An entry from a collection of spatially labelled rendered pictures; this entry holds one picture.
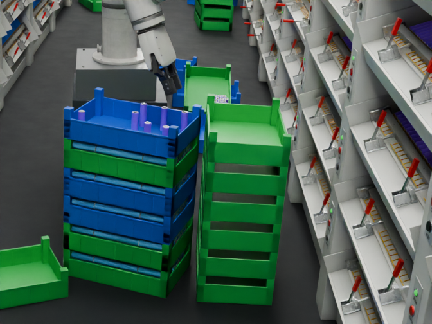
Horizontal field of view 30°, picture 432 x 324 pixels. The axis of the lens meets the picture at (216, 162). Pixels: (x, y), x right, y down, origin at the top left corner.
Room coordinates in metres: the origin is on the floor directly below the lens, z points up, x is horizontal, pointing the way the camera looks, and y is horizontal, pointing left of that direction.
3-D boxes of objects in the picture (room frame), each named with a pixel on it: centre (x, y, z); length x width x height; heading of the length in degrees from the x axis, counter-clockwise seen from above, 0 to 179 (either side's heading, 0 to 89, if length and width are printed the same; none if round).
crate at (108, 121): (1.96, 0.22, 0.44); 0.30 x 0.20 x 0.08; 75
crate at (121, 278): (1.96, 0.22, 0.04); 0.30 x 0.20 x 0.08; 75
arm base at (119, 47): (2.73, 0.37, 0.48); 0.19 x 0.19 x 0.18
